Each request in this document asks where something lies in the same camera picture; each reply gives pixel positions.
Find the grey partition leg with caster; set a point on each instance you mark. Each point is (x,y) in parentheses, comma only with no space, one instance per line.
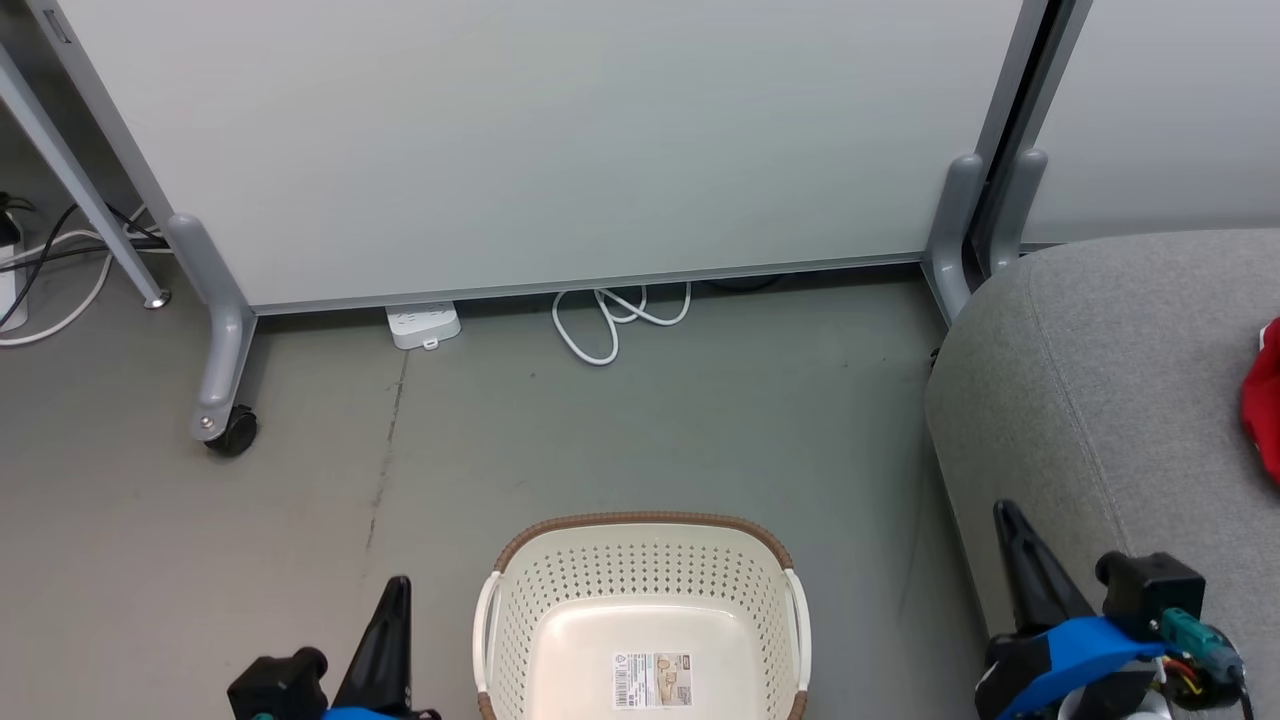
(225,340)

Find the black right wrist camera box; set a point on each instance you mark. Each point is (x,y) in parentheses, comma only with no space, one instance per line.
(1150,595)

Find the narrow white partition panel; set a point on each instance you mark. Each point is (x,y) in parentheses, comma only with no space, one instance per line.
(1160,110)

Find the grey partition leg without caster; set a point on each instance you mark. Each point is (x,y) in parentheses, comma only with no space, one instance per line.
(952,230)

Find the grey fabric sofa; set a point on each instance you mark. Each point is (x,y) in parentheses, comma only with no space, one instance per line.
(1120,400)

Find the white adapter box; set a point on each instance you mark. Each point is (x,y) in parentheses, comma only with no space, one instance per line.
(10,280)

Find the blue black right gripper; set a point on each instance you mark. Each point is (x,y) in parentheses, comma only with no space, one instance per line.
(1060,660)

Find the wide white partition panel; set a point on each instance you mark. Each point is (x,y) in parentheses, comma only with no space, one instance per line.
(560,140)

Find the white power strip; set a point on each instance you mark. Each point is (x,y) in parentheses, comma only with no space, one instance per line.
(423,325)

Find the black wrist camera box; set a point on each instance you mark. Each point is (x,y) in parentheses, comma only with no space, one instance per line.
(280,685)
(1150,595)

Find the grey leg of narrow panel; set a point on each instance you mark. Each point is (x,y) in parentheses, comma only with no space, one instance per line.
(1015,210)

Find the cream perforated laundry basket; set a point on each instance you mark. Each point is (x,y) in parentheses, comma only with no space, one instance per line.
(640,600)

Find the grey slanted stand leg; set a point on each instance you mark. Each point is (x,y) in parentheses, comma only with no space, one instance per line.
(80,180)

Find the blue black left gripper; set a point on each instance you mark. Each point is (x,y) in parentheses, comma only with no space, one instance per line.
(360,714)

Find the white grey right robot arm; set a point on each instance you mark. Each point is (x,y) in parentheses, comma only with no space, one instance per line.
(1110,708)

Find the black caster wheel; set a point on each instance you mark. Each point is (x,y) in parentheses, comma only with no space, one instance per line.
(235,432)

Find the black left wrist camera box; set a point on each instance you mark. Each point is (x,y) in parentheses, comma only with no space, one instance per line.
(280,685)

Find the red white clothing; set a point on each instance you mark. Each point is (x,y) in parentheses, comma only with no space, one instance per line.
(1265,400)

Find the printed sticker in basket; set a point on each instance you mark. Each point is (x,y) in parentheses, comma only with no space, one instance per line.
(652,680)

